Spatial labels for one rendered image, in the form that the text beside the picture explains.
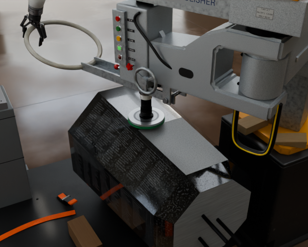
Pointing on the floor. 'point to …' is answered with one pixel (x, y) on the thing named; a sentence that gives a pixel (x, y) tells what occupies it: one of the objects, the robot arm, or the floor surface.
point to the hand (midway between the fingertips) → (32, 39)
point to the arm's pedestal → (6, 160)
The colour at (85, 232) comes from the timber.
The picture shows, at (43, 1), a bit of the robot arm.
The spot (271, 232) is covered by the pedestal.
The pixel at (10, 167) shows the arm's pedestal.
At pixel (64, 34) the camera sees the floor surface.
